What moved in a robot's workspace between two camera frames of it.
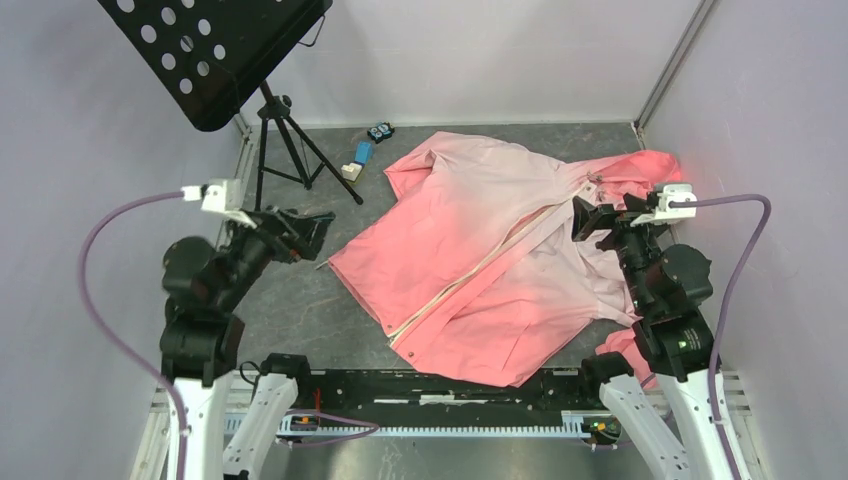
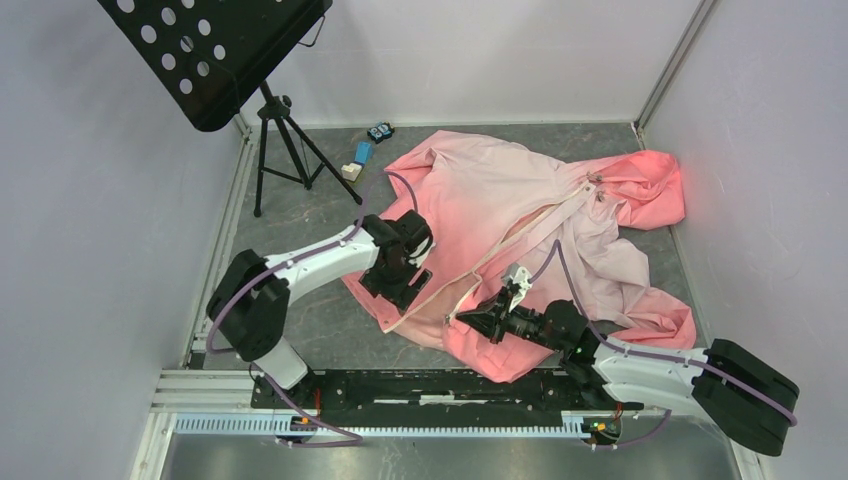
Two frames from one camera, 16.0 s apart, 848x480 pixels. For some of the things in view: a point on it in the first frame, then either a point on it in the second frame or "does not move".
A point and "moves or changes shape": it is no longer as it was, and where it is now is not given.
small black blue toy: (383, 129) does not move
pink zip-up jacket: (471, 268) moves or changes shape
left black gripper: (305, 231) -> (399, 295)
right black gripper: (587, 217) -> (486, 319)
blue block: (364, 150) does not move
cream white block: (351, 171) does not move
